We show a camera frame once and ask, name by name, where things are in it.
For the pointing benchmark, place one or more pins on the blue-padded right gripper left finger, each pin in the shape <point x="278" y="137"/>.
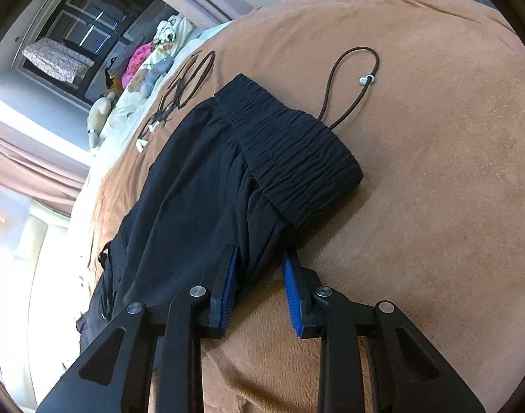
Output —
<point x="223" y="289"/>

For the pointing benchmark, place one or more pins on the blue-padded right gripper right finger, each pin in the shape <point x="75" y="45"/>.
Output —
<point x="300" y="284"/>

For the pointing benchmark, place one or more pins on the black pants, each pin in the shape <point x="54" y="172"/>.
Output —
<point x="234" y="186"/>

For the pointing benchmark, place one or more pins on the cream bed sheet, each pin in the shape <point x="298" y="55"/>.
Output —
<point x="121" y="125"/>

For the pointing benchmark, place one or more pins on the orange-brown blanket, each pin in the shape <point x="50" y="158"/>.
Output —
<point x="437" y="225"/>

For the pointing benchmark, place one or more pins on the beige plush toy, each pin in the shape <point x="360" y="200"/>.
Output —
<point x="97" y="117"/>

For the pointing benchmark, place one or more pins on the grey and brown plush toy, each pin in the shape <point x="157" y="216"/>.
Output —
<point x="144" y="80"/>

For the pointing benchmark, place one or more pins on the pink curtain left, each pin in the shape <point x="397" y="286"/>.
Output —
<point x="39" y="172"/>

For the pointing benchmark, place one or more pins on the pink garment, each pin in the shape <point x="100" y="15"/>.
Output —
<point x="137" y="58"/>

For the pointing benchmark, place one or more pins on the white patterned cloth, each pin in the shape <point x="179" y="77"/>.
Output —
<point x="172" y="34"/>

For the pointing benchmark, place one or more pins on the floral hanging garment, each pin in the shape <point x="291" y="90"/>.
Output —
<point x="57" y="60"/>

